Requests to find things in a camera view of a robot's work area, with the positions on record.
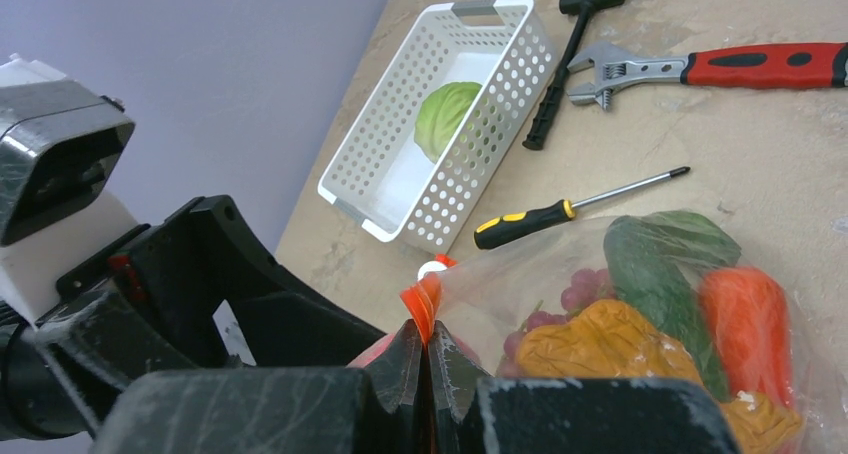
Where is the orange toy carrot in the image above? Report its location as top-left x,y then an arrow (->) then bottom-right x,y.
698,266 -> 794,407

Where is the green toy cucumber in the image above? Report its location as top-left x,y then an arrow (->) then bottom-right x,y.
603,216 -> 729,401

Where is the purple toy grape bunch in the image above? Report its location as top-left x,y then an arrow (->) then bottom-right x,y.
495,268 -> 617,377

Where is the green toy cabbage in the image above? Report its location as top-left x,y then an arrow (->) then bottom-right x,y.
413,82 -> 482,163

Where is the white plastic basket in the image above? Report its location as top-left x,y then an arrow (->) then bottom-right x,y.
317,0 -> 557,254

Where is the red handled adjustable wrench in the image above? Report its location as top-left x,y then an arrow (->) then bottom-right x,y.
567,41 -> 847,111

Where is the black hammer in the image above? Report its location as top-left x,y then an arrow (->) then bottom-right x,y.
522,0 -> 625,151

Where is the clear zip top bag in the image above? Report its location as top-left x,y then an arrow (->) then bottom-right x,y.
401,210 -> 847,453

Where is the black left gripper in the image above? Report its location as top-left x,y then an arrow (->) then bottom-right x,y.
1,195 -> 384,440

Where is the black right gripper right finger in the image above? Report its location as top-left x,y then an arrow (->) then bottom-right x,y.
427,322 -> 741,453

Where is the white toy radish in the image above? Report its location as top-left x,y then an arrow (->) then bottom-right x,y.
641,210 -> 742,272

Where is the yellow black screwdriver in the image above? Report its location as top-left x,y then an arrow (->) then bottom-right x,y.
473,166 -> 691,250

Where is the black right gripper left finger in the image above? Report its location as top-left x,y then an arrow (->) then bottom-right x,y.
90,327 -> 423,453

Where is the pink toy peach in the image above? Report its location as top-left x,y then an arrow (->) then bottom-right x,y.
347,319 -> 488,374

